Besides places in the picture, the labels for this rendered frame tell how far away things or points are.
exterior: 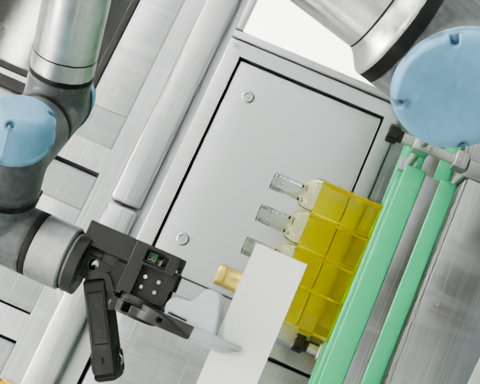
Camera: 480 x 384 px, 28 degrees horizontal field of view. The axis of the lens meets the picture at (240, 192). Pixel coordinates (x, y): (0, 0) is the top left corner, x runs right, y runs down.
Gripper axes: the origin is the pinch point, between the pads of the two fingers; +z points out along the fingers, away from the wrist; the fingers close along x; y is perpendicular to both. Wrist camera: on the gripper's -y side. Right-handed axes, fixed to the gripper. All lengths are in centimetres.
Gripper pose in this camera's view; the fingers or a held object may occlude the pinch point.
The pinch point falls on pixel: (228, 350)
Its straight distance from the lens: 107.4
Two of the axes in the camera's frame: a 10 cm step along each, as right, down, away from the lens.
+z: 9.2, 3.9, -0.7
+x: 0.3, 1.2, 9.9
